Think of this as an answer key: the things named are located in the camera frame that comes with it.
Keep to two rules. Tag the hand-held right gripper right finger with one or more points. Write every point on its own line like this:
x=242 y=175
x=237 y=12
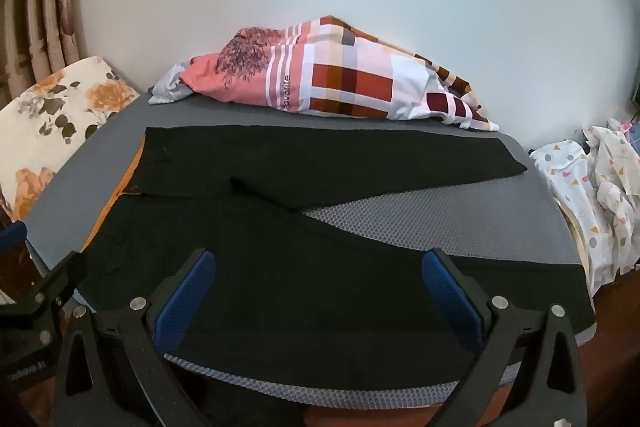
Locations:
x=451 y=302

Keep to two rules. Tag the grey textured mat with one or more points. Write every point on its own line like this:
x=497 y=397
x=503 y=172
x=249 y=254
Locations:
x=430 y=213

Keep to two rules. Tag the floral orange and white cushion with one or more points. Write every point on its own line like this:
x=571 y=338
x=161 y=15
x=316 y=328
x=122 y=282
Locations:
x=55 y=112

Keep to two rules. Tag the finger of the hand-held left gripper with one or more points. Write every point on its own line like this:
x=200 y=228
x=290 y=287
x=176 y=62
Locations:
x=12 y=238
x=55 y=279

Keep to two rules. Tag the plaid pink and red blanket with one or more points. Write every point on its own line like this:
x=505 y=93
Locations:
x=350 y=77

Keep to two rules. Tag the white cloth with coloured shapes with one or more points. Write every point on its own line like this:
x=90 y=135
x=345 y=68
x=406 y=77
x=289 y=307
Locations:
x=590 y=187

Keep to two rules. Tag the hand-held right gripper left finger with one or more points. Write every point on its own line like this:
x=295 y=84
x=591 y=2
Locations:
x=184 y=307

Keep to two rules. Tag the black pants with orange lining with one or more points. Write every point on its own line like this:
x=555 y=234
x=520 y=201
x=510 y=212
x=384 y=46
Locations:
x=300 y=267

